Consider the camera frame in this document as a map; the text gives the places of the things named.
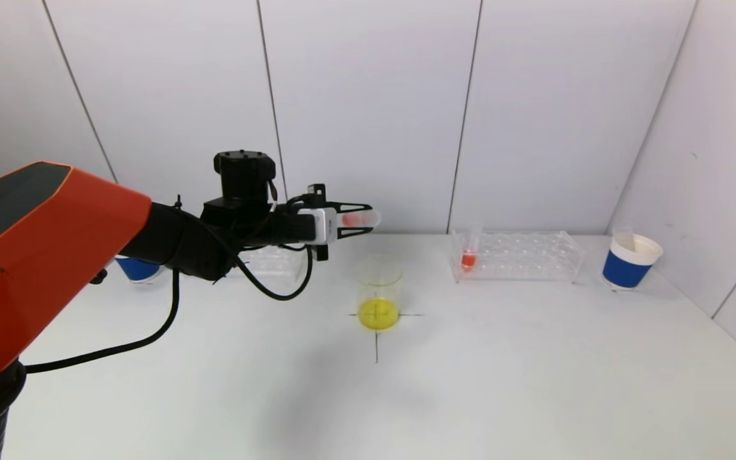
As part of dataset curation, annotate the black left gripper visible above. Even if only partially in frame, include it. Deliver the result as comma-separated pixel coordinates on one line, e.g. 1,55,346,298
270,183,373,261

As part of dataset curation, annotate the test tube with red pigment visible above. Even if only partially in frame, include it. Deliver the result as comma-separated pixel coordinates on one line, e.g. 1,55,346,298
461,221,484,271
340,211,382,229

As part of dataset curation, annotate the clear acrylic test tube rack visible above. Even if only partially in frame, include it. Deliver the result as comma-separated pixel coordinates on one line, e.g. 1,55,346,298
449,230,586,284
239,245,305,280

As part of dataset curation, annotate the black left camera cable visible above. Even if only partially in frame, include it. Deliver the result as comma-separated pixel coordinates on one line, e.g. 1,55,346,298
23,245,315,375

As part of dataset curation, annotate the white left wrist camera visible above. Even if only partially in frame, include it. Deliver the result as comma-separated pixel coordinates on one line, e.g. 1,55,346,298
297,207,332,246

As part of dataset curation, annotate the clear glass beaker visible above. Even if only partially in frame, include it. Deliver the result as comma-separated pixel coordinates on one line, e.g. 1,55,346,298
355,256,403,332

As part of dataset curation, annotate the blue and white paper cup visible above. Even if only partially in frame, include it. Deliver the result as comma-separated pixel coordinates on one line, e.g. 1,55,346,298
601,233,664,292
115,256,164,284

